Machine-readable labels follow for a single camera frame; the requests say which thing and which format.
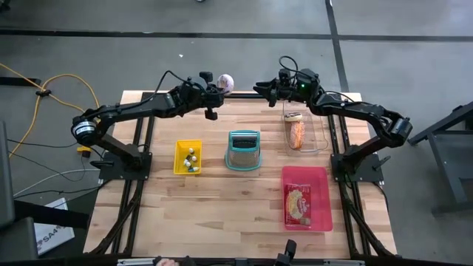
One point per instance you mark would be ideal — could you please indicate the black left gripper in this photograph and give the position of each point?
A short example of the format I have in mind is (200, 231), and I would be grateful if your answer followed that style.
(196, 97)

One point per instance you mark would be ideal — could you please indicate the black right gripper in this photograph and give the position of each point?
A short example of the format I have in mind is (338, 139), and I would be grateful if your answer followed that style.
(299, 88)

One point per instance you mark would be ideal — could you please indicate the pale purple frosted donut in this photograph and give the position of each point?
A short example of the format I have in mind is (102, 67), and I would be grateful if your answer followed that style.
(226, 82)

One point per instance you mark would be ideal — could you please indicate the chocolate frosted donut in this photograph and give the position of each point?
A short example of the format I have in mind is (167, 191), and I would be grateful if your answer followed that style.
(293, 117)

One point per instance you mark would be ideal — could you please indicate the sugared long bread roll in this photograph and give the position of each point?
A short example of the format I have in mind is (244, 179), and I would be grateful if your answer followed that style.
(296, 136)

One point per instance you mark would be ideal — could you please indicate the black dropper bottle white cap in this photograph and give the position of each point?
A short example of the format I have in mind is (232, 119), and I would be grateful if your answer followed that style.
(192, 158)
(191, 150)

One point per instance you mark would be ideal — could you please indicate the blue dropper bottle white cap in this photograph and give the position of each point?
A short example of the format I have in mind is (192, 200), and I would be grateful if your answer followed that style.
(193, 169)

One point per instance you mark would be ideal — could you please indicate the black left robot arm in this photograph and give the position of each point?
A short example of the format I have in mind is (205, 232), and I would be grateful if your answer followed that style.
(129, 107)

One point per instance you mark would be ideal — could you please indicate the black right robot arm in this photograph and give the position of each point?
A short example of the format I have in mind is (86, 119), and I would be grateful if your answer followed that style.
(354, 109)

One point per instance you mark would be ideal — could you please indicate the clear plastic container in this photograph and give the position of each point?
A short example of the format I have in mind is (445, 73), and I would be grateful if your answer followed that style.
(318, 140)

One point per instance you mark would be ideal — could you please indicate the yellow plastic basket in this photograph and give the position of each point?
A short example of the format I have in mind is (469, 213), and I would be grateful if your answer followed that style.
(178, 168)

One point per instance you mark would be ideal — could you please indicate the pink plastic tray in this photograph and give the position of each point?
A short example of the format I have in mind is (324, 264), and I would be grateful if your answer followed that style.
(321, 199)

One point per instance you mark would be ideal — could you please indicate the black handheld device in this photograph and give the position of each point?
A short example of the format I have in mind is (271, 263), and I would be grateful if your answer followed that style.
(286, 255)

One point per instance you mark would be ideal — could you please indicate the person's hand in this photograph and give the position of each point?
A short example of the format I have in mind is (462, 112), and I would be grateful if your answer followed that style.
(167, 263)

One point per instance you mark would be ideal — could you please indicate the black side table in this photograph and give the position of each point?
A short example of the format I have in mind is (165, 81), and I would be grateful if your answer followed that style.
(451, 162)

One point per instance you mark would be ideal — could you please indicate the white cardboard box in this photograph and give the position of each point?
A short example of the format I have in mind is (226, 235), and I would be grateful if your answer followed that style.
(51, 236)

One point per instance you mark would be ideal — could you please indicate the grey cabinet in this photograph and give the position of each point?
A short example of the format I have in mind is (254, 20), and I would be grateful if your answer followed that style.
(15, 240)

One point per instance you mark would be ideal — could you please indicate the black metal table frame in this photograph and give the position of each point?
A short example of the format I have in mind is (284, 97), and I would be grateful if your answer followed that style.
(258, 95)

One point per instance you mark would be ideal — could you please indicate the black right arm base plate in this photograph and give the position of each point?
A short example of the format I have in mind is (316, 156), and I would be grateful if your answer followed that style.
(369, 173)

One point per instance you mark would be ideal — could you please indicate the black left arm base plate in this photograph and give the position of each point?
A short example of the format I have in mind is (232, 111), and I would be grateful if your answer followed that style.
(111, 171)

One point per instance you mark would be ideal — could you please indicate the silver metal bracket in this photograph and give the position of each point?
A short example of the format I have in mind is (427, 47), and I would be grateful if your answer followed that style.
(343, 262)
(136, 262)

